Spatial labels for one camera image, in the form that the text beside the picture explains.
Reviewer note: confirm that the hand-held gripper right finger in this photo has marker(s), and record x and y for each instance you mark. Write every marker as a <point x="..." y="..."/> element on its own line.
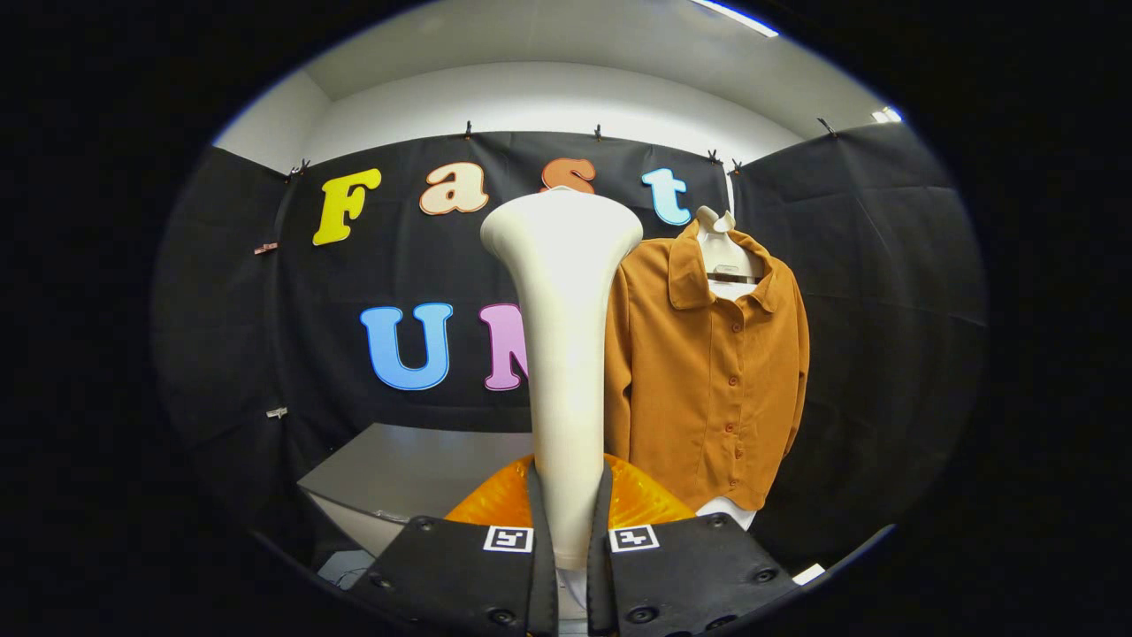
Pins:
<point x="600" y="553"/>

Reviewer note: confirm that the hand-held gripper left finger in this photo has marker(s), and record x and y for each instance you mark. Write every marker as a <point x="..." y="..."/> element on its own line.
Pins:
<point x="543" y="548"/>

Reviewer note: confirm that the orange button shirt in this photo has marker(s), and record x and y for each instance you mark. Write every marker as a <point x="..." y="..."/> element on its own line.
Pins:
<point x="699" y="380"/>

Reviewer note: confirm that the white clothes hanger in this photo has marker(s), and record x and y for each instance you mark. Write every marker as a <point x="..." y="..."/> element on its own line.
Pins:
<point x="725" y="257"/>

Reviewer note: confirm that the grey cabinet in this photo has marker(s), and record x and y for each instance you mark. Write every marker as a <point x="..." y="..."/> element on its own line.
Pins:
<point x="416" y="469"/>

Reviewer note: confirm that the row of black clips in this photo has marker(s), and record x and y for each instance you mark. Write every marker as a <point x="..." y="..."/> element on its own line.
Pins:
<point x="469" y="131"/>

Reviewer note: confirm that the small ceiling light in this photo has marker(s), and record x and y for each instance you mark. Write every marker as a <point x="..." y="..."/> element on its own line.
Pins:
<point x="887" y="115"/>

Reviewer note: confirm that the long ceiling light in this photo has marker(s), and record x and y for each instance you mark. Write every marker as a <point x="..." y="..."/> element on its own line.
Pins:
<point x="738" y="18"/>

